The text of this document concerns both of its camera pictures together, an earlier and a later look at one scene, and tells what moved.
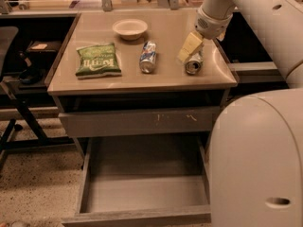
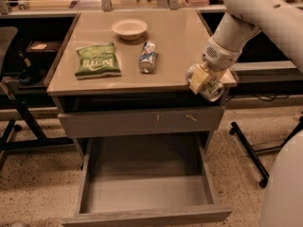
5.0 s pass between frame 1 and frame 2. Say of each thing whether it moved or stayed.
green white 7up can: moved
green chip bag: stayed
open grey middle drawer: stayed
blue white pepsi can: stayed
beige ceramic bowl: stayed
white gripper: moved
